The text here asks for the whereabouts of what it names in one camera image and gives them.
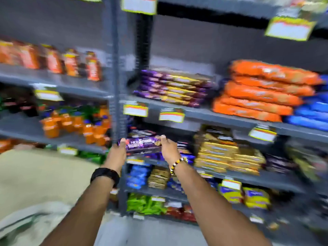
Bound pile of red packets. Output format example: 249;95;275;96
166;205;197;223

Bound person's right forearm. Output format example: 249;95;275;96
170;161;272;246

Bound grey metal shelf rack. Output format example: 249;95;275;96
0;0;122;158
113;0;328;246

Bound yellow black beaded bracelet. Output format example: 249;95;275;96
170;157;188;176

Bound yellow blue snack packet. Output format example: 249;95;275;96
243;187;271;209
217;183;244;204

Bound stack of dark purple packs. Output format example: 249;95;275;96
127;127;196;163

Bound pile of bright green packets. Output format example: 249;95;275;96
127;193;167;216

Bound stack of purple yellow packets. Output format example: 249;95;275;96
133;69;215;108

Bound long orange biscuit packet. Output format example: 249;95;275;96
220;95;294;116
212;99;282;123
230;60;323;86
233;75;315;97
224;81;303;106

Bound pile of small blue packets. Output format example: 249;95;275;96
127;165;152;190

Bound white woven sack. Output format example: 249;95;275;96
0;202;73;246

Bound yellow white price label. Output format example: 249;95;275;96
121;0;158;15
265;16;317;41
57;145;78;156
248;124;277;142
221;178;242;190
34;85;64;102
123;101;149;118
159;108;185;123

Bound pile of green yellow packets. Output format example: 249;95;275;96
285;140;328;183

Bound stack of brown gold packets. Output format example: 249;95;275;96
148;167;171;190

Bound person's left hand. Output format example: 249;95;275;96
102;138;127;175

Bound person's right hand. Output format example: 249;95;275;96
160;135;188;167

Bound pile of green pouches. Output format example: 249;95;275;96
78;150;107;165

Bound pile of dark brown packets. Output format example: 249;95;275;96
265;153;296;175

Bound beige sack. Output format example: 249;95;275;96
0;149;103;221

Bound group of dark bottles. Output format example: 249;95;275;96
0;87;39;118

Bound row of orange red packets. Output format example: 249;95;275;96
0;39;103;82

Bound group of orange drink bottles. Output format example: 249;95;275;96
39;105;112;147

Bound purple biscuit packet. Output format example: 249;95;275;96
118;135;162;151

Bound stack of long blue packets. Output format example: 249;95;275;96
284;75;328;132

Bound person's left forearm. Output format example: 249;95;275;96
40;175;120;246

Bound black wrist band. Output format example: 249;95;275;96
90;167;120;188

